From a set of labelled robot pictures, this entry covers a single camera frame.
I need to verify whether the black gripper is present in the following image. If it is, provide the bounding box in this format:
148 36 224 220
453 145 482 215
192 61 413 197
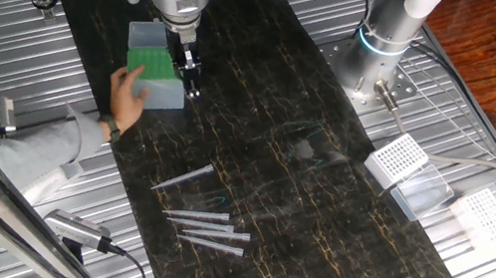
166 34 211 102

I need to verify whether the green pipette tip holder box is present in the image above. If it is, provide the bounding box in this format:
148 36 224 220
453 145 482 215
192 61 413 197
115 16 199 117

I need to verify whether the grey sleeved forearm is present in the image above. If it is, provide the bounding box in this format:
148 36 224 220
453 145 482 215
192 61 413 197
0 92 113 216

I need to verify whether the white tip rack left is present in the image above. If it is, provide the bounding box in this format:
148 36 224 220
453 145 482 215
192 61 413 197
355 127 464 228

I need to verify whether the white tip rack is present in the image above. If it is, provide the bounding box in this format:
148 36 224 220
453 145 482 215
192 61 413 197
355 127 464 228
442 181 496 252

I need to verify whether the white tip rack right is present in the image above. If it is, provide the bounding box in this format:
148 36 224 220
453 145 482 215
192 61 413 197
442 181 496 252

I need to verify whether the person's bare hand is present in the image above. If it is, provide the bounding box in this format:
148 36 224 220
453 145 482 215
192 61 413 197
100 60 154 139

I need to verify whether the dark wristwatch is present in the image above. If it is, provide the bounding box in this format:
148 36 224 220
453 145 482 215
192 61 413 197
96 113 124 144

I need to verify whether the black marble pattern mat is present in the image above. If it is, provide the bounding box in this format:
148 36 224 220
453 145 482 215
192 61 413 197
7 0 496 278

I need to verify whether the silver depth camera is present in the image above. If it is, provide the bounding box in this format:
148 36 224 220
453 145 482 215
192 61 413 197
39 206 118 254

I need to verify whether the black camera cable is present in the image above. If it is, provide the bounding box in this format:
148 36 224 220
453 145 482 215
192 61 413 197
103 243 154 278

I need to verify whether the small silver camera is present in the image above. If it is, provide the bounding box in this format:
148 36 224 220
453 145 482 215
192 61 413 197
0 96 23 139

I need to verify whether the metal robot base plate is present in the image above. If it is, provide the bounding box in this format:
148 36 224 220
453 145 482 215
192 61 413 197
308 29 426 123

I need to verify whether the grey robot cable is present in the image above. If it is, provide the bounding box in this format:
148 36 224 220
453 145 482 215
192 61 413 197
358 78 496 199

